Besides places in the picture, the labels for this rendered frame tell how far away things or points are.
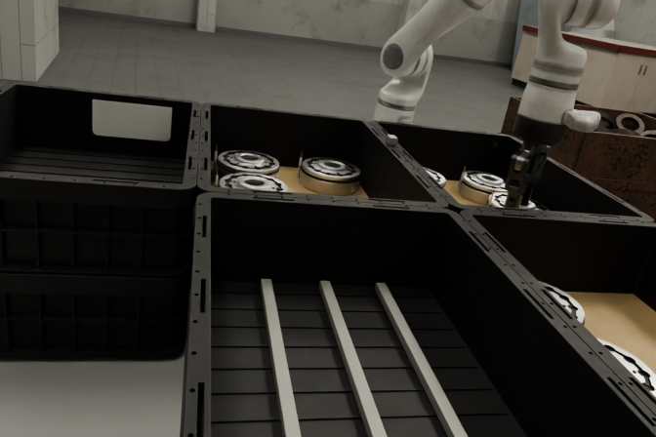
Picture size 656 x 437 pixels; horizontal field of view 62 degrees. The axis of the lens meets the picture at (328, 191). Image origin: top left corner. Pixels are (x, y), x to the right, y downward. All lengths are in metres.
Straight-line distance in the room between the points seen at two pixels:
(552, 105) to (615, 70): 7.44
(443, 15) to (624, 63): 7.24
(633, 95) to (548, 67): 7.80
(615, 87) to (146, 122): 7.73
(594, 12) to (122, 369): 0.76
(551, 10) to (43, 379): 0.79
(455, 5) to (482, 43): 10.93
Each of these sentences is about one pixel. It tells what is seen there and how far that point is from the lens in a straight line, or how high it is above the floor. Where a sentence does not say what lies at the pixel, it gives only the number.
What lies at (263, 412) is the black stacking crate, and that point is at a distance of 0.48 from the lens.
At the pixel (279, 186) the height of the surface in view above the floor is 0.86.
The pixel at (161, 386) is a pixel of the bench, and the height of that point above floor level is 0.70.
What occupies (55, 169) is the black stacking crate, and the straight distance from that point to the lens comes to 0.93.
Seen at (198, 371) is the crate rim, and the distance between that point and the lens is 0.36.
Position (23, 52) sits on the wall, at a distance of 5.15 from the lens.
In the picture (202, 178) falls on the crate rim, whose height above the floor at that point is 0.93.
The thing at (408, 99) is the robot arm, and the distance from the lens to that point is 1.28.
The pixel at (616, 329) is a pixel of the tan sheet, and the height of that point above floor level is 0.83.
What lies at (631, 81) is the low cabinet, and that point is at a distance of 8.54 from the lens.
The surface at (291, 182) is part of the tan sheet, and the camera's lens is 0.93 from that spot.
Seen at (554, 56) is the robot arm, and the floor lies 1.11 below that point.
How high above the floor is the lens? 1.16
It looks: 21 degrees down
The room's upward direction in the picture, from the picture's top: 10 degrees clockwise
